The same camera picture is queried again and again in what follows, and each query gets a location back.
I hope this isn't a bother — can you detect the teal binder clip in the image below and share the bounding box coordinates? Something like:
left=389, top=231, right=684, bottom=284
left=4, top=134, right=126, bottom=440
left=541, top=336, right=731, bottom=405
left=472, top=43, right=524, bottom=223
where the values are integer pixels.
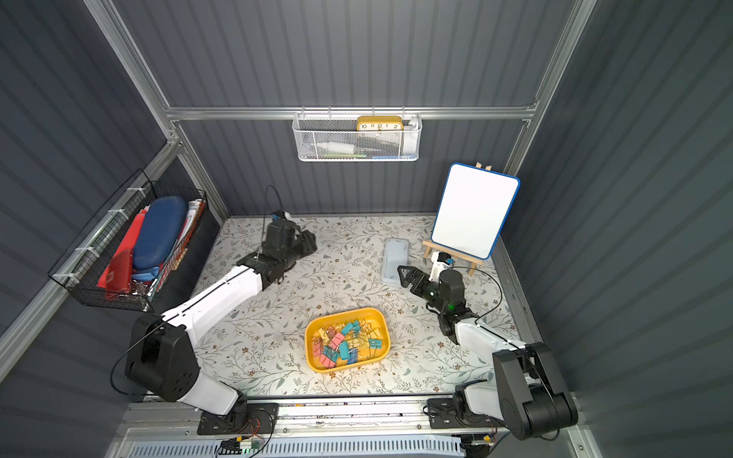
left=340, top=320, right=363, bottom=340

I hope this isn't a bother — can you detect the pink binder clip pair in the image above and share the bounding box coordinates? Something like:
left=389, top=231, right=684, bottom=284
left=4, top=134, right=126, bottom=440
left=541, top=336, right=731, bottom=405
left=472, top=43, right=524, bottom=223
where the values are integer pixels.
left=311, top=338, right=339, bottom=368

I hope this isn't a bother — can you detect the yellow plastic storage box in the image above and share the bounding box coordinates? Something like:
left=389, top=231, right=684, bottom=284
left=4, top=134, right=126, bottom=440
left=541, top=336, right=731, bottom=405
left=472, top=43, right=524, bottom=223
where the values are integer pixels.
left=305, top=307, right=391, bottom=373

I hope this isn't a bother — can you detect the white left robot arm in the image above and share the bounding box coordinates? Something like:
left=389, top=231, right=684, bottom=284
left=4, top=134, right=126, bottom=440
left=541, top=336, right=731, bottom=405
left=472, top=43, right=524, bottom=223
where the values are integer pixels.
left=120, top=211, right=317, bottom=416

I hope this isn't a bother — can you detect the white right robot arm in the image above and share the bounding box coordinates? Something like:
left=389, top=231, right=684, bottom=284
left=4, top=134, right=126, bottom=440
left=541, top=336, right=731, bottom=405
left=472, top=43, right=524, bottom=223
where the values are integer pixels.
left=397, top=265, right=578, bottom=440

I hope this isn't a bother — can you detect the translucent plastic box lid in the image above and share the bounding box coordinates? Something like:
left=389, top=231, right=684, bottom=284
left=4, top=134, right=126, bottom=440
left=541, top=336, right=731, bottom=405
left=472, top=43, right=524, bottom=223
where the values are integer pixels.
left=381, top=238, right=410, bottom=286

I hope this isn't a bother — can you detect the small wooden easel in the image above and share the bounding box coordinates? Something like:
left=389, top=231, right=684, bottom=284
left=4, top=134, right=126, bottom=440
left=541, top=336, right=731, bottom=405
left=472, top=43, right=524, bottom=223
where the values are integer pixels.
left=422, top=240, right=484, bottom=276

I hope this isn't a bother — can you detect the blue framed whiteboard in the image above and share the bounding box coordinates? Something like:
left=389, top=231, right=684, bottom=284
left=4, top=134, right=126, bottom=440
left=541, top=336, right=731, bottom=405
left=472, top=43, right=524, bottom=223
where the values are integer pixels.
left=431, top=163, right=521, bottom=260

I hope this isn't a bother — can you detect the floral table mat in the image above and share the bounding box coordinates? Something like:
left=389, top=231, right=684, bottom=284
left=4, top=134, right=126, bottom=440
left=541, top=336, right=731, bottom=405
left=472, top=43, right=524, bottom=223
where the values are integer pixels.
left=195, top=215, right=494, bottom=397

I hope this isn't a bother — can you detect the blue oval case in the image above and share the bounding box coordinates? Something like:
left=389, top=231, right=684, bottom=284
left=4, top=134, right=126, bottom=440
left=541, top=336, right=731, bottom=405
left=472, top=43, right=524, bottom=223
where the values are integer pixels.
left=133, top=196, right=188, bottom=271

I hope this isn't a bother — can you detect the yellow clock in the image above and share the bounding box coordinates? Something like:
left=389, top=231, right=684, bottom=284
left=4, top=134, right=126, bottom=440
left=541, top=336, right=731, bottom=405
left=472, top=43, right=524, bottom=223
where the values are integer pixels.
left=356, top=114, right=405, bottom=133

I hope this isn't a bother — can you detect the red pouch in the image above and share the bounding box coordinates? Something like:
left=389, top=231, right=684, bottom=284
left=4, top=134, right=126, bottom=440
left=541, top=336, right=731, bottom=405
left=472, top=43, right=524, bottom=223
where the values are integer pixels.
left=97, top=249, right=133, bottom=294

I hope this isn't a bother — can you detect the white wire wall basket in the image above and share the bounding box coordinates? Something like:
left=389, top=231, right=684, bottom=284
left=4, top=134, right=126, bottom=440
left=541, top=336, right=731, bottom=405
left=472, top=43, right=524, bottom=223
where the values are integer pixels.
left=292, top=112, right=423, bottom=162

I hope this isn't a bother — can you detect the metal base rail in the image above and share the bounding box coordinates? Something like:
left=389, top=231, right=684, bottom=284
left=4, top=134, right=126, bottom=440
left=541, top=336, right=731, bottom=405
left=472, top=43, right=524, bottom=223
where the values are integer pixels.
left=122, top=394, right=580, bottom=436

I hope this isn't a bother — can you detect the black wire side basket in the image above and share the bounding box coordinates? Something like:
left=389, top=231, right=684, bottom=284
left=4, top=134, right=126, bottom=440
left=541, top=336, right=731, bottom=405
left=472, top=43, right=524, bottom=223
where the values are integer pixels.
left=49, top=172, right=208, bottom=312

